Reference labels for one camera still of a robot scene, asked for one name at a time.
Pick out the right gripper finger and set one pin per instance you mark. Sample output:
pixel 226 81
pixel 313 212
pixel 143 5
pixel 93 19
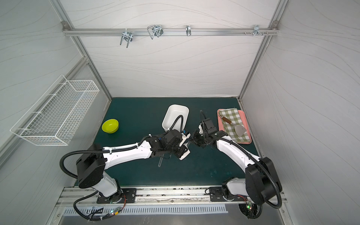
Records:
pixel 195 143
pixel 194 136

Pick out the green bowl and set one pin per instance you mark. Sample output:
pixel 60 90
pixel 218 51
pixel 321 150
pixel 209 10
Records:
pixel 110 126

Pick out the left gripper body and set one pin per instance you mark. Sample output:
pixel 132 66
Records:
pixel 182 145

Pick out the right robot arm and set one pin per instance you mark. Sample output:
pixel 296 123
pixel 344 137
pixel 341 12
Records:
pixel 261 184

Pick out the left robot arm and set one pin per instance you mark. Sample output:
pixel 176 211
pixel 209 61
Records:
pixel 89 166

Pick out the white wire basket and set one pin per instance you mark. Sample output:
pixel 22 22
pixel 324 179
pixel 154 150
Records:
pixel 55 117

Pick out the white vent strip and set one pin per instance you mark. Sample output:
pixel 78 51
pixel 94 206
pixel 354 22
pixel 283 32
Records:
pixel 188 209

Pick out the green checkered cloth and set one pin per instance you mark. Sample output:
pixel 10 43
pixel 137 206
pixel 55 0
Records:
pixel 234 125

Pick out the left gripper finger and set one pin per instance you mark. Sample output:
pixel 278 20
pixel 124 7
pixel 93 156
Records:
pixel 182 148
pixel 179 155

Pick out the metal hook clamp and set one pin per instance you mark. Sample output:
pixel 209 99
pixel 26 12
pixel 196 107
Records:
pixel 256 32
pixel 126 37
pixel 188 30
pixel 155 31

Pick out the metal spatula wooden handle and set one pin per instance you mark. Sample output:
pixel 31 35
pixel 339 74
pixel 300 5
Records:
pixel 239 129

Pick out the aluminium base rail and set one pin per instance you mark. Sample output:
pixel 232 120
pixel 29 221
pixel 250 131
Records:
pixel 152 195

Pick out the aluminium top rail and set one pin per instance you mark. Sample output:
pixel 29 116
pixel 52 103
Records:
pixel 168 32

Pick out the white rectangular tray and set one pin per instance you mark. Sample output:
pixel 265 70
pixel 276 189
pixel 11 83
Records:
pixel 172 113

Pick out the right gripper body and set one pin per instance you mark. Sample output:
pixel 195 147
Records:
pixel 198 139

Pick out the pink tray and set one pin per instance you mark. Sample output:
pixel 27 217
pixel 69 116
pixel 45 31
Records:
pixel 244 118

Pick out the green table mat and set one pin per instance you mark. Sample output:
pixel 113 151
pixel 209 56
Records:
pixel 139 117

